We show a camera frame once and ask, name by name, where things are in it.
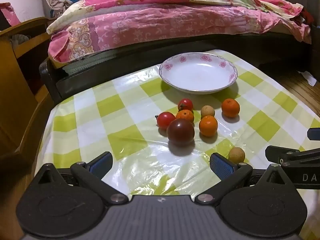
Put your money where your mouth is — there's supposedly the small red tomato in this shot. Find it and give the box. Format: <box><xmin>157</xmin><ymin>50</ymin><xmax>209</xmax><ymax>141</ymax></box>
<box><xmin>178</xmin><ymin>98</ymin><xmax>194</xmax><ymax>112</ymax></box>
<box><xmin>156</xmin><ymin>112</ymin><xmax>176</xmax><ymax>130</ymax></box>

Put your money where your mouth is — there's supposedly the wooden chair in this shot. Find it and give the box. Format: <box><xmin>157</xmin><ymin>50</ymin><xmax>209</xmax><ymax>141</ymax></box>
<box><xmin>0</xmin><ymin>17</ymin><xmax>54</xmax><ymax>160</ymax></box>

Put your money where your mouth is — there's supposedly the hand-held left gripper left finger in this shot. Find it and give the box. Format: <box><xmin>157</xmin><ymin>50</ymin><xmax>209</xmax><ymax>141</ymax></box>
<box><xmin>32</xmin><ymin>151</ymin><xmax>127</xmax><ymax>205</ymax></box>

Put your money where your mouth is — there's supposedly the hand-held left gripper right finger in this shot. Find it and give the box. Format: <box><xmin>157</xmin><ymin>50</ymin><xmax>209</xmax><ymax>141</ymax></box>
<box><xmin>194</xmin><ymin>152</ymin><xmax>290</xmax><ymax>205</ymax></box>

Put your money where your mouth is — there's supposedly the tan longan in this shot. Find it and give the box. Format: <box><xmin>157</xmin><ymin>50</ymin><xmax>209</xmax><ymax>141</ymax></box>
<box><xmin>228</xmin><ymin>147</ymin><xmax>246</xmax><ymax>164</ymax></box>
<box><xmin>201</xmin><ymin>105</ymin><xmax>216</xmax><ymax>118</ymax></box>

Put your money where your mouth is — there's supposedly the pink patterned pillow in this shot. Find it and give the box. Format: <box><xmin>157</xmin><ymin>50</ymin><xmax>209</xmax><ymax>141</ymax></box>
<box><xmin>0</xmin><ymin>2</ymin><xmax>20</xmax><ymax>27</ymax></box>

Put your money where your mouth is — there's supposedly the white paper scrap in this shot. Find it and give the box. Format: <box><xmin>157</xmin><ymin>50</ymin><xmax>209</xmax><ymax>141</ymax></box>
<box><xmin>297</xmin><ymin>70</ymin><xmax>317</xmax><ymax>87</ymax></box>

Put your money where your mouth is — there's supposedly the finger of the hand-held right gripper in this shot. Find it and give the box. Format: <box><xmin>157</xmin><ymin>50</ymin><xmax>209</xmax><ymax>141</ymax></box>
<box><xmin>265</xmin><ymin>145</ymin><xmax>320</xmax><ymax>164</ymax></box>
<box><xmin>307</xmin><ymin>128</ymin><xmax>320</xmax><ymax>141</ymax></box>

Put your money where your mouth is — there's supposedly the large dark red tomato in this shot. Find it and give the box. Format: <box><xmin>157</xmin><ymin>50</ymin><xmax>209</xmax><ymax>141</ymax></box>
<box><xmin>166</xmin><ymin>118</ymin><xmax>195</xmax><ymax>147</ymax></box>

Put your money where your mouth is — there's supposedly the white floral rimmed plate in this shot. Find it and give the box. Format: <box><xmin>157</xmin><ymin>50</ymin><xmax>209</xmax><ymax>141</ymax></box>
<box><xmin>159</xmin><ymin>52</ymin><xmax>238</xmax><ymax>95</ymax></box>

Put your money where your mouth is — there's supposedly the dark bed frame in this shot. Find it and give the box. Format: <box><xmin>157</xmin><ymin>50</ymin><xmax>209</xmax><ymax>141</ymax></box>
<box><xmin>39</xmin><ymin>31</ymin><xmax>315</xmax><ymax>105</ymax></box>

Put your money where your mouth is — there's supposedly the red cloth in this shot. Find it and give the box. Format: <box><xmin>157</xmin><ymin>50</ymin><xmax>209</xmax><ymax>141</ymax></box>
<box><xmin>301</xmin><ymin>7</ymin><xmax>314</xmax><ymax>25</ymax></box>

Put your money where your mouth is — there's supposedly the pink floral blanket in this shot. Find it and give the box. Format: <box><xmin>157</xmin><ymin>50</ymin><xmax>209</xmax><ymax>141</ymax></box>
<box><xmin>46</xmin><ymin>0</ymin><xmax>313</xmax><ymax>63</ymax></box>

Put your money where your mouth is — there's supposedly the orange mandarin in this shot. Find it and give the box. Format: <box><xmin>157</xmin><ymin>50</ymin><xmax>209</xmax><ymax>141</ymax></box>
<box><xmin>221</xmin><ymin>98</ymin><xmax>241</xmax><ymax>118</ymax></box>
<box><xmin>199</xmin><ymin>115</ymin><xmax>218</xmax><ymax>137</ymax></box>
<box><xmin>176</xmin><ymin>109</ymin><xmax>195</xmax><ymax>123</ymax></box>

